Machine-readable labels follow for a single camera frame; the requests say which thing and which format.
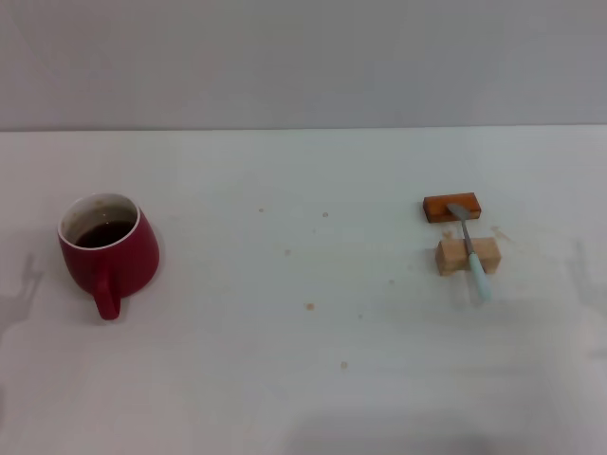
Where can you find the red ceramic coffee cup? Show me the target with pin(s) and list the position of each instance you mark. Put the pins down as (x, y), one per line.
(118, 260)

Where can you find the orange wooden block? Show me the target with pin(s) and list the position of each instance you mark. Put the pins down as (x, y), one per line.
(436, 208)

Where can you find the light wooden block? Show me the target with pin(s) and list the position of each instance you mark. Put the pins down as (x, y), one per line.
(450, 258)

